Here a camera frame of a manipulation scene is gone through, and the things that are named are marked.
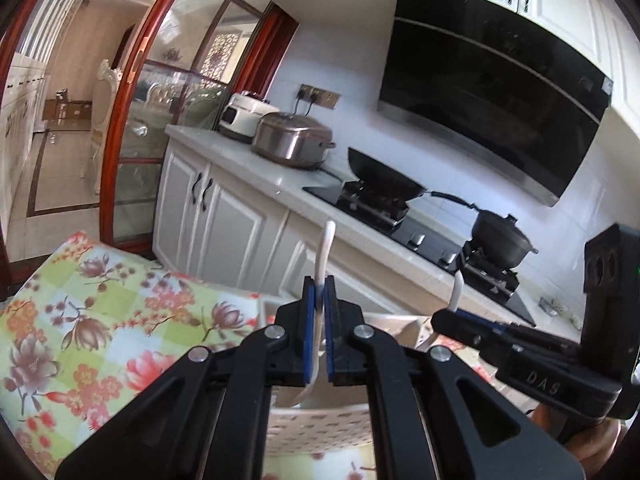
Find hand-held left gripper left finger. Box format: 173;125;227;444
54;276;322;480

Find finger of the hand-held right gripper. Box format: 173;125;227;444
479;344;622;419
431;308;585;362

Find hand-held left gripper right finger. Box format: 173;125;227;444
324;275;587;480

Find white ceramic spoon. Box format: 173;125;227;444
290;219;337;408
400;271;466;353

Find beige perforated utensil holder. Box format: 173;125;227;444
257;296;436;461

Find person's right hand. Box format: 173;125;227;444
530;404;625;479

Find black lidded pot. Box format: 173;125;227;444
470;205;540;267

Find black gas stove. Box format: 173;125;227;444
302;180;537;328

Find white base cabinet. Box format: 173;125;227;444
152;137;436;321

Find black wok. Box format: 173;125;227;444
346;146;476;211

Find silver rice cooker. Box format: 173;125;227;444
251;112;337;170

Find floral tablecloth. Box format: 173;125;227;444
0;230;531;480

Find white rice cooker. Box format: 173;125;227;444
217;91;281;143

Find black range hood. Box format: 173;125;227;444
377;0;615;208

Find red wooden glass door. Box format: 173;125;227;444
100;0;301;256

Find white ornate dining chair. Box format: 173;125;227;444
80;59;123;196

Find cardboard boxes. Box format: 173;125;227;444
42;89;93;123

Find white hallway cabinet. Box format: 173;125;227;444
0;0;68;171

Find wall power outlet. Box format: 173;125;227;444
297;84;342;108

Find white wall cabinets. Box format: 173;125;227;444
267;0;640;136

